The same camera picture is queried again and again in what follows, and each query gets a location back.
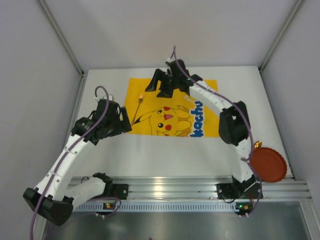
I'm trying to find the right aluminium frame post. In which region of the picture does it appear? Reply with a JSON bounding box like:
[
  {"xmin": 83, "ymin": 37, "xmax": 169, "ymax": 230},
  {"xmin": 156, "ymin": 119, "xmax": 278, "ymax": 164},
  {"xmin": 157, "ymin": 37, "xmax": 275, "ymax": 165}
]
[{"xmin": 258, "ymin": 0, "xmax": 306, "ymax": 74}]

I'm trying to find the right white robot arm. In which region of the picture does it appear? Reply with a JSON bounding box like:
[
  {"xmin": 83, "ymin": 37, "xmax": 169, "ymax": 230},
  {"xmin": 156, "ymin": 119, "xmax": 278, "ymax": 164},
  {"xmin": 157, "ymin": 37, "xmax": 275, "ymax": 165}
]
[{"xmin": 145, "ymin": 59, "xmax": 254, "ymax": 183}]

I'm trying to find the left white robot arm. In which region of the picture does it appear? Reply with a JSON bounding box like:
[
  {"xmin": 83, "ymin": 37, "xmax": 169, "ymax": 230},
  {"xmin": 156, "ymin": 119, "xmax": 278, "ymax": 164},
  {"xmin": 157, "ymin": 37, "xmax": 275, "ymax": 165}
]
[{"xmin": 23, "ymin": 99, "xmax": 132, "ymax": 226}]

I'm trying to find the red plate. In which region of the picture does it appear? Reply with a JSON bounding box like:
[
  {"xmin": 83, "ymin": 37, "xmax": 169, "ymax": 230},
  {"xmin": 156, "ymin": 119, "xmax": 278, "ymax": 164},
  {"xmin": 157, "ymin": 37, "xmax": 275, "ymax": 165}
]
[{"xmin": 250, "ymin": 147, "xmax": 288, "ymax": 183}]

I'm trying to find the aluminium mounting rail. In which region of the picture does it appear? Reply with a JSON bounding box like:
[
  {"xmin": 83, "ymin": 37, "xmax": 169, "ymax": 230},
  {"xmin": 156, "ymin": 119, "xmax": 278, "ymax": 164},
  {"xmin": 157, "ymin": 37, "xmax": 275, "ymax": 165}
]
[{"xmin": 39, "ymin": 176, "xmax": 313, "ymax": 201}]

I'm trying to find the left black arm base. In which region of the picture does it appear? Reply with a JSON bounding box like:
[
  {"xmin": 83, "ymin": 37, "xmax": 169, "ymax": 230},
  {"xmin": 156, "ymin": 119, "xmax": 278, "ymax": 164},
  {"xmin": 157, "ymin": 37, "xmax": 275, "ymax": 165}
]
[{"xmin": 91, "ymin": 183, "xmax": 129, "ymax": 200}]

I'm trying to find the perforated cable tray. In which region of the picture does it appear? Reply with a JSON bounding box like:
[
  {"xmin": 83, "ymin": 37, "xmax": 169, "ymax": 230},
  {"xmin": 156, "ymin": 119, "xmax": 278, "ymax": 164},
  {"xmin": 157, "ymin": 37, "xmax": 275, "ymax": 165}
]
[{"xmin": 73, "ymin": 201, "xmax": 253, "ymax": 213}]

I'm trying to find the copper fork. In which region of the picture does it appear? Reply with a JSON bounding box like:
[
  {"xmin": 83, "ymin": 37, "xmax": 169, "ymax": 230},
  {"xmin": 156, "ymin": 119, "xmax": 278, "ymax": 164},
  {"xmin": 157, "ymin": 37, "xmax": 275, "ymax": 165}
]
[{"xmin": 131, "ymin": 93, "xmax": 144, "ymax": 126}]

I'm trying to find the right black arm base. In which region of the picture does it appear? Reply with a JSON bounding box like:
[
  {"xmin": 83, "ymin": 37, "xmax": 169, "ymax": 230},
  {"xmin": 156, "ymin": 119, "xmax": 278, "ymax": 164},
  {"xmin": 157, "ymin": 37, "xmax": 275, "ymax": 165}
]
[{"xmin": 216, "ymin": 175, "xmax": 263, "ymax": 200}]

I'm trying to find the gold spoon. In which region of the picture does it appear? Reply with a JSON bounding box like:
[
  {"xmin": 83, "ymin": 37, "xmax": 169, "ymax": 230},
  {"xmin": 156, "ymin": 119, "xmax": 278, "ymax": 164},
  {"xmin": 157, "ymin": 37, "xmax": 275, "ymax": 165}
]
[{"xmin": 253, "ymin": 140, "xmax": 263, "ymax": 150}]

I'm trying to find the yellow Pikachu placemat cloth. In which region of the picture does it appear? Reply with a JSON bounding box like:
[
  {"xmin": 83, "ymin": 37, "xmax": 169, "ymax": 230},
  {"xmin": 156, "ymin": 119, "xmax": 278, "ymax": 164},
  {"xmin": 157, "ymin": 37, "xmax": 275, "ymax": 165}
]
[{"xmin": 124, "ymin": 78, "xmax": 219, "ymax": 138}]

